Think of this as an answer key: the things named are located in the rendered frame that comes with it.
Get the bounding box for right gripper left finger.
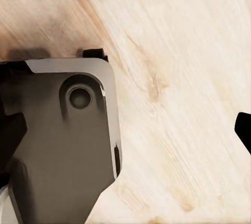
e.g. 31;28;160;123
0;112;27;175

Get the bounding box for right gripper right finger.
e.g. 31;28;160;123
234;112;251;154

